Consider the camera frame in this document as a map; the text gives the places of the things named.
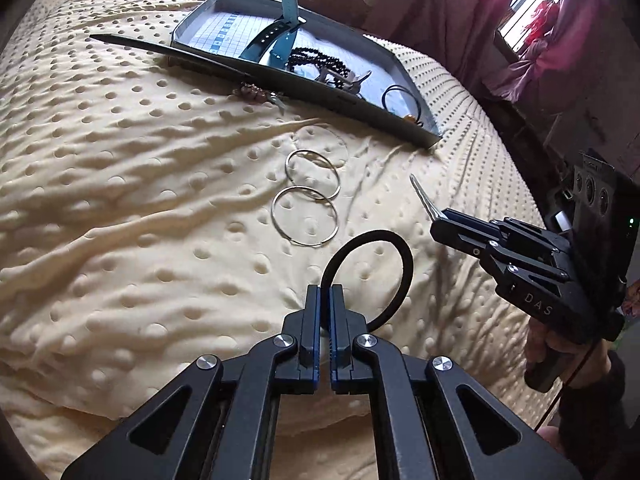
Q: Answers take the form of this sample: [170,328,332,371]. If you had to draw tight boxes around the bangle with amber bead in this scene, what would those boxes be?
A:
[381,84,423,127]

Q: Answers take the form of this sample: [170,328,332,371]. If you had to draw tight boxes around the small brown brooch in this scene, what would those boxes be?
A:
[233,82,285,113]

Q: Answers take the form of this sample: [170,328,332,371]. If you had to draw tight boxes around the teal watch strap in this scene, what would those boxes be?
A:
[238,0,307,72]

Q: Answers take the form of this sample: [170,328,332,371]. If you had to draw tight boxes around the silver hair pin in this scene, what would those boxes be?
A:
[409,174,446,221]

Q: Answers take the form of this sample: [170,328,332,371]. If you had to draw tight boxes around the pink curtain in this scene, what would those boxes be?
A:
[362,0,606,113]

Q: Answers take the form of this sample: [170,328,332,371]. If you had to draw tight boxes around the grey shallow tray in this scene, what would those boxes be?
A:
[171,0,442,148]

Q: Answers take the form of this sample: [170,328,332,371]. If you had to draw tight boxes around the person's right hand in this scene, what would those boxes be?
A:
[523,316,614,451]

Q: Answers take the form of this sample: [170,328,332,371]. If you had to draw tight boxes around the black hair tie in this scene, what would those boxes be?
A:
[319,228,416,334]

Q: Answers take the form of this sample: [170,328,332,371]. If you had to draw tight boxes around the right side window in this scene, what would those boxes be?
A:
[494,0,561,62]

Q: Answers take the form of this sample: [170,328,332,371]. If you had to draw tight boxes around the black bead necklace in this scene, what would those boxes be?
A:
[285,46,352,89]

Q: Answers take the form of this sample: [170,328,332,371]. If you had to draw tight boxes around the cream dotted bedspread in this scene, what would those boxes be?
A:
[1,0,551,479]

